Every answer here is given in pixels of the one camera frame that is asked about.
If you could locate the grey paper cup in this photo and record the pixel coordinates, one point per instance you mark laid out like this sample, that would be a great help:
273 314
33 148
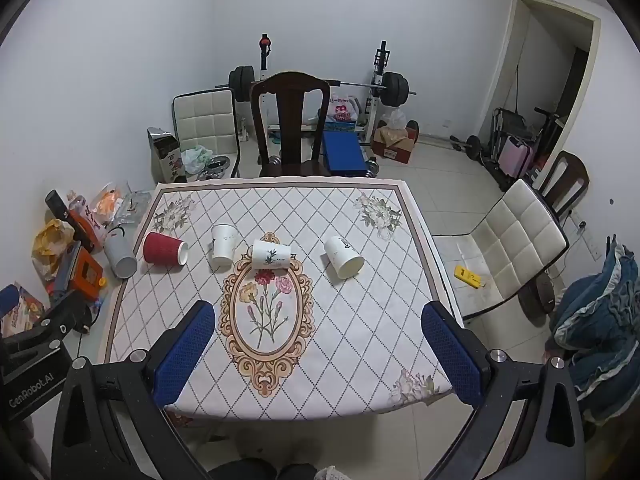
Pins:
120 256

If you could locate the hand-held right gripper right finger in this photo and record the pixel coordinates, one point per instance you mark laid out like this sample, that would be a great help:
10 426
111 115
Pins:
454 356

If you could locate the yellow plastic bag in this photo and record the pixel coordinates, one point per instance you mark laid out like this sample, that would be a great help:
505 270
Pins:
50 245

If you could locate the pink suitcase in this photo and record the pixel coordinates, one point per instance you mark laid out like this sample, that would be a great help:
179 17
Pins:
515 157

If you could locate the floral diamond pattern tablecloth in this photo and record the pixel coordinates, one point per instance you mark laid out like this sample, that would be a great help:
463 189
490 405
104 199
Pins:
330 340

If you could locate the blue box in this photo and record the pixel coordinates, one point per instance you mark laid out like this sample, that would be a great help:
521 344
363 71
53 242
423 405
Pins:
343 156

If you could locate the metal bowls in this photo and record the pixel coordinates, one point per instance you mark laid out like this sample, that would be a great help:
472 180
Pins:
218 165

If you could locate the blue quilt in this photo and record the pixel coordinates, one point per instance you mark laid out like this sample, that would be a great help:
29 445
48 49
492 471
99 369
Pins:
600 310

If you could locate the orange tool case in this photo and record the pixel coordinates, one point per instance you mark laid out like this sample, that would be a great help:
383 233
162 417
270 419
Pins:
82 272

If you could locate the white barbell rack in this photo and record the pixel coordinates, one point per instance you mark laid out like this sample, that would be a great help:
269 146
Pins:
381 70

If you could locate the clear plastic bag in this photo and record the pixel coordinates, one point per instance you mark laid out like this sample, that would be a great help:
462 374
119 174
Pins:
397 117

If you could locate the white cup with plant print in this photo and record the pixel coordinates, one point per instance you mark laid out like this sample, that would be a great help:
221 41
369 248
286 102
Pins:
270 255

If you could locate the white power strip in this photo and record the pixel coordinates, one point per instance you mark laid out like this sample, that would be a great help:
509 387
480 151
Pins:
586 234

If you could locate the black dumbbell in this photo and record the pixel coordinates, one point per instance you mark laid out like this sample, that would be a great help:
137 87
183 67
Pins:
467 145

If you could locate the orange snack bag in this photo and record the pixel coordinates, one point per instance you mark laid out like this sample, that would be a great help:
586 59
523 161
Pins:
107 203

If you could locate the yellow tape measure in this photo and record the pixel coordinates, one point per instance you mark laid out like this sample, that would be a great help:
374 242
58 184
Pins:
467 276

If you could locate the black folding cart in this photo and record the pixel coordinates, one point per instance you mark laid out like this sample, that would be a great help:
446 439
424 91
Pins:
505 122

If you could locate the plain white paper cup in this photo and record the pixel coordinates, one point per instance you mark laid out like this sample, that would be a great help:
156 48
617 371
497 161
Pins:
223 247

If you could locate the colourful snack packet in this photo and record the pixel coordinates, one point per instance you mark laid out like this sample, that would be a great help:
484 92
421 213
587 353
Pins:
17 307

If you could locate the brown and silver carton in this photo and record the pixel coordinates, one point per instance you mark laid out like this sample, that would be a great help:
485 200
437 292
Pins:
166 152

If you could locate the brown cardboard box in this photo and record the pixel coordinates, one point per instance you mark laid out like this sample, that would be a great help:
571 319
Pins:
395 144

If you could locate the white cup with small mark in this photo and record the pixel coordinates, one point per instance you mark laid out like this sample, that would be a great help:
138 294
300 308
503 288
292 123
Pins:
342 256

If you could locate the crumpled clear plastic wrap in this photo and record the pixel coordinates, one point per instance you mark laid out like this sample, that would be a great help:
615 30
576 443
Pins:
131 205

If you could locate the black barbell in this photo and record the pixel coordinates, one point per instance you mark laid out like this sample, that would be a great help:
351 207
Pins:
242 84

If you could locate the dark wooden chair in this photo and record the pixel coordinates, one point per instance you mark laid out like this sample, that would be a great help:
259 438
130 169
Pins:
290 125
567 185

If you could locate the white padded chair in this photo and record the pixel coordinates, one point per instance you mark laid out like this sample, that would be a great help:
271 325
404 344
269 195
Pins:
505 250
205 122

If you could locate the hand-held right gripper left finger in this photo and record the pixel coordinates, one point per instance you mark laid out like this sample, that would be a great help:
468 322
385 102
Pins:
184 356

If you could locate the red and white plastic bag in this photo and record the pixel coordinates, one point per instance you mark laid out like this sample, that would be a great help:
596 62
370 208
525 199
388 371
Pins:
342 107

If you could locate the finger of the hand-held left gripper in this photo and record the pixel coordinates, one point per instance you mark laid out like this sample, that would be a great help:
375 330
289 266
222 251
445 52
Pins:
67 312

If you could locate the green and white plastic bag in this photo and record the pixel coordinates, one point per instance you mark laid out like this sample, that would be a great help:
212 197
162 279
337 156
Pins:
197 158

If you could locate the red paper cup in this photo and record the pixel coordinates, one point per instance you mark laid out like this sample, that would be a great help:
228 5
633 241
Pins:
162 248

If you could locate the red label drink bottle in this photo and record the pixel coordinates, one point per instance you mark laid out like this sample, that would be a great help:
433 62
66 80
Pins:
85 216

